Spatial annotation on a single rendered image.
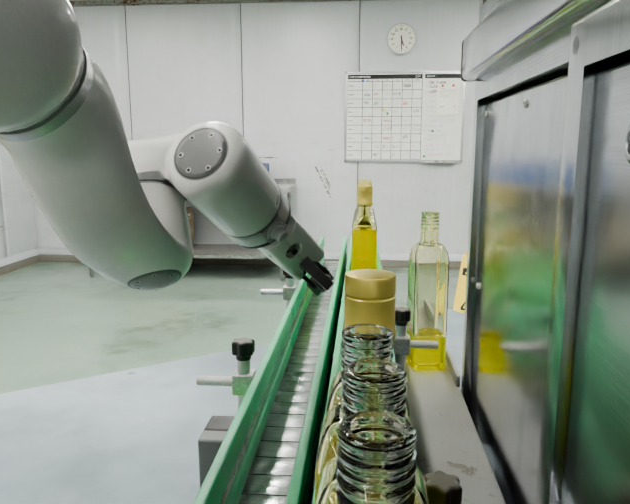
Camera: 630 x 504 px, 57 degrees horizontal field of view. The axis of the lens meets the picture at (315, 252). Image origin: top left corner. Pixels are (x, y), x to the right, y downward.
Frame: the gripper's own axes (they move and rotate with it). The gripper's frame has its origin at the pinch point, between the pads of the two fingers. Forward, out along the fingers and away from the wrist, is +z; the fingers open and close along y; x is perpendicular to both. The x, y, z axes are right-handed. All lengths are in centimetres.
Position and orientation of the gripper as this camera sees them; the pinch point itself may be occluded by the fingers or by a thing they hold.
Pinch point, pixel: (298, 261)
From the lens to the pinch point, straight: 74.9
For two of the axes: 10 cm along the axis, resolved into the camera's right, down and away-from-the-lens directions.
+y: -6.8, -5.9, 4.3
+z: 2.7, 3.4, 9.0
